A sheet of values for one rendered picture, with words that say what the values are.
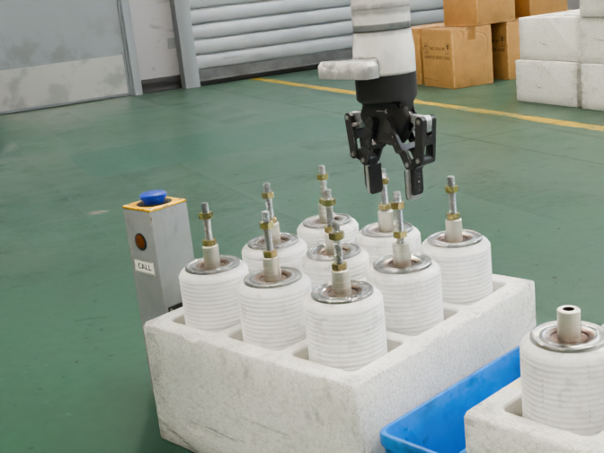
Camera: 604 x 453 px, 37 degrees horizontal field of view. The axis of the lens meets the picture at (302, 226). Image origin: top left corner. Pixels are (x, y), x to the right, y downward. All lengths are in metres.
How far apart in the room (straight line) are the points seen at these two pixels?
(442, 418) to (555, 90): 2.94
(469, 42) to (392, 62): 3.68
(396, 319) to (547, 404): 0.30
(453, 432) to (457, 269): 0.22
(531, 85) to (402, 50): 3.01
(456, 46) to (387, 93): 3.63
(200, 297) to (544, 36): 2.98
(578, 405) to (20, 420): 0.91
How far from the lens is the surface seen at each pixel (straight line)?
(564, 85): 3.92
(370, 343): 1.07
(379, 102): 1.09
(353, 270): 1.21
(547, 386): 0.91
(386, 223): 1.31
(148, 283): 1.40
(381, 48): 1.08
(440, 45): 4.79
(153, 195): 1.37
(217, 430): 1.24
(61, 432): 1.44
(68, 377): 1.63
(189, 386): 1.25
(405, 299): 1.14
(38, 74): 6.03
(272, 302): 1.12
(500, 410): 0.95
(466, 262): 1.22
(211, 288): 1.21
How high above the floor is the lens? 0.61
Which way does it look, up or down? 15 degrees down
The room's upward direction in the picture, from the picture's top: 6 degrees counter-clockwise
